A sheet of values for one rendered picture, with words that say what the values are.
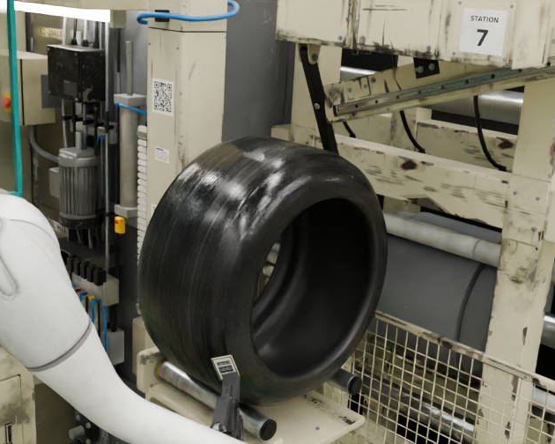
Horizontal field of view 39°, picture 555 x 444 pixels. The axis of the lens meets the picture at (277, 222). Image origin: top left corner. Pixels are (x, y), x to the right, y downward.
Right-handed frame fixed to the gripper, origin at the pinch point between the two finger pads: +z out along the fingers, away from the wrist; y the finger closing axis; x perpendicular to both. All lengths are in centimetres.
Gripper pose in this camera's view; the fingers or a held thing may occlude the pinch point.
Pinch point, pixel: (231, 389)
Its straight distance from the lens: 150.3
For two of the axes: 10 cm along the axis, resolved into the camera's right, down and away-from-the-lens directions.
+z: -0.1, -6.3, 7.8
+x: 9.5, -2.4, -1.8
